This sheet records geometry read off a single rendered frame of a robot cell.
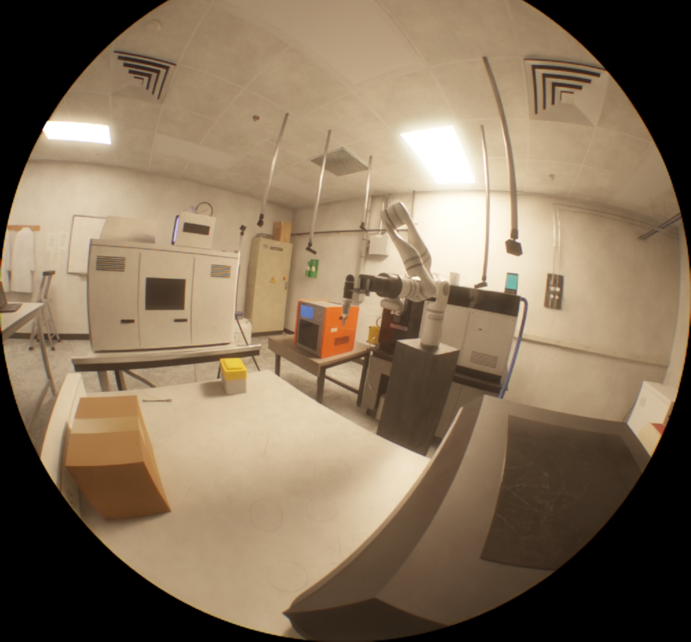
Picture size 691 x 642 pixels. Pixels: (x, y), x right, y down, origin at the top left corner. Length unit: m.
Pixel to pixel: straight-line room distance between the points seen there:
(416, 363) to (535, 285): 2.24
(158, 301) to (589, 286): 3.84
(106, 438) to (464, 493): 0.53
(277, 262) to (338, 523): 4.44
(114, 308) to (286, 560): 1.16
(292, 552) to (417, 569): 0.34
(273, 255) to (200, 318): 3.40
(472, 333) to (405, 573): 1.80
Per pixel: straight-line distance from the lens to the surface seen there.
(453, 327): 1.91
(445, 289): 1.10
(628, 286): 3.55
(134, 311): 1.27
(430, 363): 1.02
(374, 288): 0.62
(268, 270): 4.52
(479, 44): 1.66
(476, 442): 0.32
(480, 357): 1.91
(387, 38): 1.63
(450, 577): 0.20
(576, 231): 3.31
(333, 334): 1.86
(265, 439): 0.70
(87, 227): 4.41
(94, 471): 0.48
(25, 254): 4.78
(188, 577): 0.51
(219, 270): 1.31
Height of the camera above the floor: 1.37
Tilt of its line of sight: 5 degrees down
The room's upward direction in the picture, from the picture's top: 7 degrees clockwise
